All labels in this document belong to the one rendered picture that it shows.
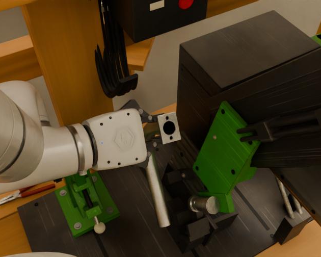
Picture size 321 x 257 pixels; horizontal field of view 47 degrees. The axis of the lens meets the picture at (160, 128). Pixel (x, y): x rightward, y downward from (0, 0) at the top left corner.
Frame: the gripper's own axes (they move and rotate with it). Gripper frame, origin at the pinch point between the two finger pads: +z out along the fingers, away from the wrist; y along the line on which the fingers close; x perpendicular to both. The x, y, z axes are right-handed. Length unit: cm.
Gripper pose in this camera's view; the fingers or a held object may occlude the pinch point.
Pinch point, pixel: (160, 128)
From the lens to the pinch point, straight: 72.4
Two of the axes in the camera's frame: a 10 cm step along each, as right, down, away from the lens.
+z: 8.4, -2.0, 5.1
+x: -5.2, 0.1, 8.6
